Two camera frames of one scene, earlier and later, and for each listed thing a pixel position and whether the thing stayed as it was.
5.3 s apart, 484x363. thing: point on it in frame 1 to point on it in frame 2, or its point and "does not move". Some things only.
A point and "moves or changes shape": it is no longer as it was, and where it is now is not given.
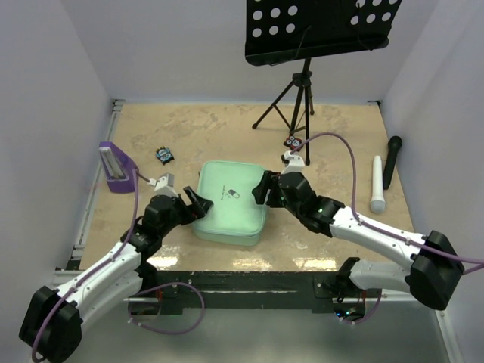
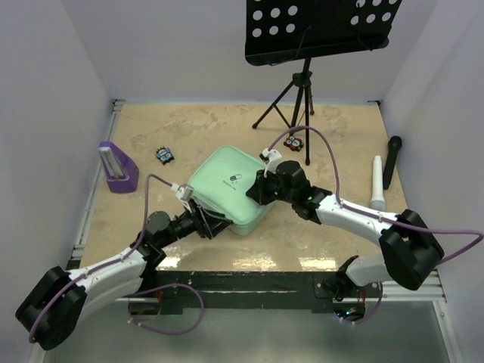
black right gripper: [268, 182] does not move
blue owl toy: [164, 155] does not move
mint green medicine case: [236, 218] moves or changes shape
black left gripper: [200, 206] to [206, 223]
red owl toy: [292, 142] does not move
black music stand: [282, 31] does not move
